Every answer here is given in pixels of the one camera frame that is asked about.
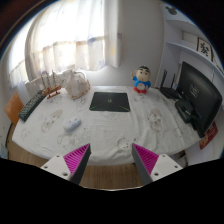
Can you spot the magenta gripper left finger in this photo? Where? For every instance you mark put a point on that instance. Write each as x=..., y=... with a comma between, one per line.
x=71, y=166

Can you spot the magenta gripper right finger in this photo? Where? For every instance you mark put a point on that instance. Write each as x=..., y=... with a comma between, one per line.
x=152, y=167

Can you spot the white computer mouse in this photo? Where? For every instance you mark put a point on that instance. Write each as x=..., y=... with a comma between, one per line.
x=72, y=124

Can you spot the black mouse pad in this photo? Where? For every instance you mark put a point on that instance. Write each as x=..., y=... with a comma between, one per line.
x=110, y=101

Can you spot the red paper packet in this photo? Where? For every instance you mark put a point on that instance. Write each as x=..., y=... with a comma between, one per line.
x=209, y=135

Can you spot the black wifi router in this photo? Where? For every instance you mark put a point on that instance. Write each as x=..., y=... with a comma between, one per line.
x=169, y=92

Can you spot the orange wooden chair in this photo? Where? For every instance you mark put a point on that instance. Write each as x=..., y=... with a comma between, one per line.
x=13, y=108

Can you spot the wooden model sailing ship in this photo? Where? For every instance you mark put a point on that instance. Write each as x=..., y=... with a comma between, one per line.
x=52, y=85

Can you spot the cartoon boy figurine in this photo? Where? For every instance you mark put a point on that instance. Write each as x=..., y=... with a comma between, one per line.
x=141, y=79

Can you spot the black computer monitor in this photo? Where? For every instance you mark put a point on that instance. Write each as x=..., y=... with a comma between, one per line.
x=200, y=100

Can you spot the framed calligraphy picture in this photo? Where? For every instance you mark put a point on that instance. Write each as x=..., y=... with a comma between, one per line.
x=204, y=48

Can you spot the white sheer curtain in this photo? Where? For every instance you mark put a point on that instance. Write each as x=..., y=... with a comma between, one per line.
x=68, y=34

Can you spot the white wall shelf unit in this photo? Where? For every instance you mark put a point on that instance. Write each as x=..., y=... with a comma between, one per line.
x=180, y=44

